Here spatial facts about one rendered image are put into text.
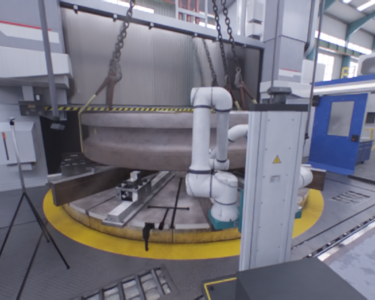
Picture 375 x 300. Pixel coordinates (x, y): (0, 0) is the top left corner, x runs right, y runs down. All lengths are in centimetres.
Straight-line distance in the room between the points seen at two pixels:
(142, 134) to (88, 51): 305
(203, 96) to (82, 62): 450
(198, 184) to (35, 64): 299
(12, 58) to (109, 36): 266
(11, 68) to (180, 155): 259
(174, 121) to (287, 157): 187
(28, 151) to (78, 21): 314
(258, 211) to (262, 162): 31
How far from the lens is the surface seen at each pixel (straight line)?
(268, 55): 688
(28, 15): 421
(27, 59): 362
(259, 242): 140
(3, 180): 591
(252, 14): 832
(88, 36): 567
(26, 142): 521
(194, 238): 277
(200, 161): 123
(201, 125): 123
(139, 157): 302
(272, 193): 127
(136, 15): 591
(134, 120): 298
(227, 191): 123
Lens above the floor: 173
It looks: 11 degrees down
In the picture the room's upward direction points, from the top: straight up
